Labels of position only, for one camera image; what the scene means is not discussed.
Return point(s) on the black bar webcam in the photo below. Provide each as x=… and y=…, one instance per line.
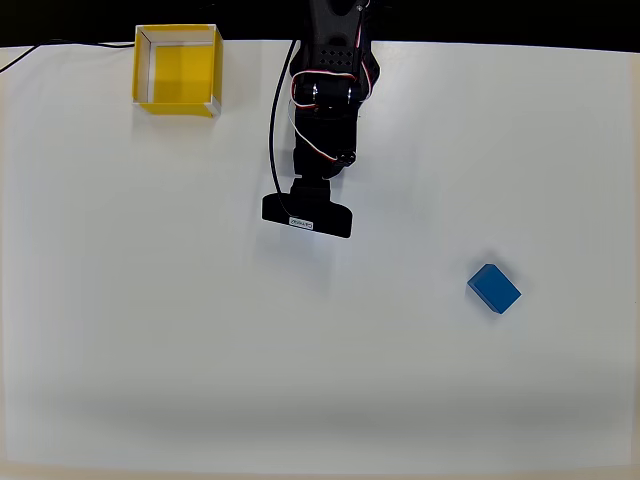
x=320, y=215

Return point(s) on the blue cube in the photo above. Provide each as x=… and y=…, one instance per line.
x=494, y=288

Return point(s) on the yellow cardboard box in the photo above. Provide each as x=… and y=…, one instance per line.
x=185, y=70

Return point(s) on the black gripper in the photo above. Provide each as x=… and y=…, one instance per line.
x=311, y=161

